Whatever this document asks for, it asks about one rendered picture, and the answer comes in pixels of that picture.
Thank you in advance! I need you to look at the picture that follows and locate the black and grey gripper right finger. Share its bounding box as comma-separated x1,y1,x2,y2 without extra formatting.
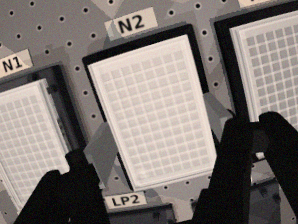
190,92,298,224

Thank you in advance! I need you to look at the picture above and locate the grey perforated base plate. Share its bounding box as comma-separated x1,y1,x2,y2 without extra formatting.
0,0,295,223

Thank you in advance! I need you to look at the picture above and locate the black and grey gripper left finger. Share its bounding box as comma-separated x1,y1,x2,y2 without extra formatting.
14,122,118,224

